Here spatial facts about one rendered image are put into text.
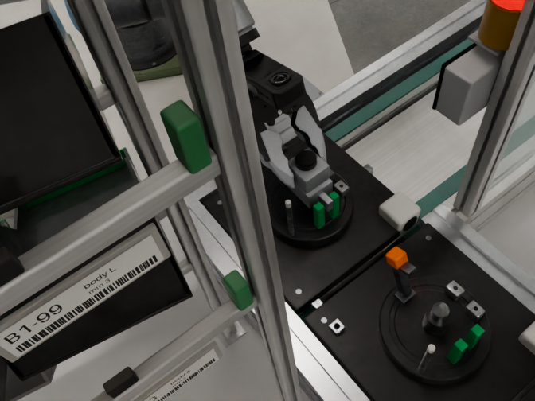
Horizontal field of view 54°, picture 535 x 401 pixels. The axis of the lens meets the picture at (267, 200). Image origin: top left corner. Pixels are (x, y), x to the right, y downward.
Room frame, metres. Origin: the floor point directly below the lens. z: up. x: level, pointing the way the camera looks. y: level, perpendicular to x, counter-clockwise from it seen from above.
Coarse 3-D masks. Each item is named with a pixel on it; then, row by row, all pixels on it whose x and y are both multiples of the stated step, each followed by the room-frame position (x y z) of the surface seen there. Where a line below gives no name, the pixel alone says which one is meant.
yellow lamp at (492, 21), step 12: (492, 12) 0.43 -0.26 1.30; (504, 12) 0.42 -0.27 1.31; (516, 12) 0.42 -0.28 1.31; (480, 24) 0.45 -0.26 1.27; (492, 24) 0.43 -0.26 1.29; (504, 24) 0.42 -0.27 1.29; (516, 24) 0.42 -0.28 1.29; (480, 36) 0.44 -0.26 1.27; (492, 36) 0.43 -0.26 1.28; (504, 36) 0.42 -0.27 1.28; (492, 48) 0.42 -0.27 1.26; (504, 48) 0.42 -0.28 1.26
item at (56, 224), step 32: (128, 160) 0.30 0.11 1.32; (64, 192) 0.38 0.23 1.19; (96, 192) 0.37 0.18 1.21; (32, 224) 0.33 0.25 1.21; (64, 224) 0.32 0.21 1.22; (160, 224) 0.25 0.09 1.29; (96, 256) 0.18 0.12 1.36; (128, 288) 0.17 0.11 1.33; (160, 288) 0.17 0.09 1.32; (0, 320) 0.16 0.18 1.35; (96, 320) 0.16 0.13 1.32; (128, 320) 0.16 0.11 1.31; (32, 352) 0.14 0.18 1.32; (64, 352) 0.14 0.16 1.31
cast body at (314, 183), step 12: (300, 156) 0.46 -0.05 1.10; (312, 156) 0.45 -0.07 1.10; (300, 168) 0.44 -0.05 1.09; (312, 168) 0.44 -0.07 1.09; (324, 168) 0.44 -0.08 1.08; (300, 180) 0.43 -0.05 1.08; (312, 180) 0.42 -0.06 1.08; (324, 180) 0.43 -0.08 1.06; (300, 192) 0.43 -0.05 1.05; (312, 192) 0.42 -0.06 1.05; (324, 192) 0.43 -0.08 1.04; (312, 204) 0.42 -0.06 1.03; (324, 204) 0.41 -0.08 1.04
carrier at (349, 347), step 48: (432, 240) 0.36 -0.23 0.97; (384, 288) 0.30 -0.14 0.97; (432, 288) 0.28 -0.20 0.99; (480, 288) 0.27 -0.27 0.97; (384, 336) 0.23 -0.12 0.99; (432, 336) 0.21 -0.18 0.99; (480, 336) 0.19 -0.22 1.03; (528, 336) 0.19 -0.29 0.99; (384, 384) 0.17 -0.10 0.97; (432, 384) 0.16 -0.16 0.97; (480, 384) 0.15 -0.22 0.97
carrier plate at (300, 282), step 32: (288, 160) 0.55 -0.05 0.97; (352, 160) 0.53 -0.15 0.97; (352, 192) 0.47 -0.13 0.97; (384, 192) 0.46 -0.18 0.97; (224, 224) 0.45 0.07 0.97; (352, 224) 0.41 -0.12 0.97; (384, 224) 0.40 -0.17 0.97; (288, 256) 0.37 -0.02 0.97; (320, 256) 0.36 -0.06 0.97; (352, 256) 0.36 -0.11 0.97; (288, 288) 0.32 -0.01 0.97; (320, 288) 0.32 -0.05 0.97
